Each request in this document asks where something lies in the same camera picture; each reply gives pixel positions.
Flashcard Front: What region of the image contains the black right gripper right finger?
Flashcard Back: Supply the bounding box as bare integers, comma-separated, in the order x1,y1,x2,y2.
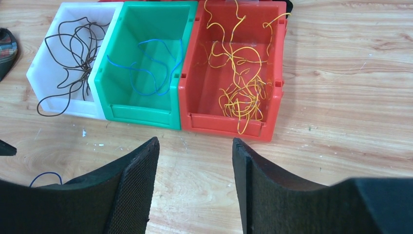
232,138,413,234

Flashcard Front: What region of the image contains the plaid cloth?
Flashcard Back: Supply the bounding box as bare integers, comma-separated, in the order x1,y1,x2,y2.
0,28,19,81

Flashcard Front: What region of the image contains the blue cable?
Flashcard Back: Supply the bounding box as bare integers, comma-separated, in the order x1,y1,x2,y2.
29,172,63,188
106,39,184,97

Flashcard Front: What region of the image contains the green plastic bin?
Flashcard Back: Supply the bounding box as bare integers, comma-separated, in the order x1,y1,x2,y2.
94,1,198,130

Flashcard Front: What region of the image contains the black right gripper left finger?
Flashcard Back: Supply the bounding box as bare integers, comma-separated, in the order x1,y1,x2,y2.
0,137,160,234

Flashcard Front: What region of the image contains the red plastic bin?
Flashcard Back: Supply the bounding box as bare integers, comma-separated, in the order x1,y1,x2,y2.
178,0,290,142

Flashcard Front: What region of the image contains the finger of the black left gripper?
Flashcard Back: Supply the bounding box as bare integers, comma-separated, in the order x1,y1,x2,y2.
0,140,17,156

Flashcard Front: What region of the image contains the black t-shirt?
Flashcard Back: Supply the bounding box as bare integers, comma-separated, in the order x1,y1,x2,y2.
285,0,294,13

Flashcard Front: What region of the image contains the black cable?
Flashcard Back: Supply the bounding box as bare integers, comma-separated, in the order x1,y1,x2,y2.
36,17,111,117

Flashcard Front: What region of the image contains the white plastic bin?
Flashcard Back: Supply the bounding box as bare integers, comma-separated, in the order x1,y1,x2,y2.
26,2,123,120

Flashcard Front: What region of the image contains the yellow cable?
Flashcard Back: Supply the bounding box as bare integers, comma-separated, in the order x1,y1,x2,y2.
204,0,291,136

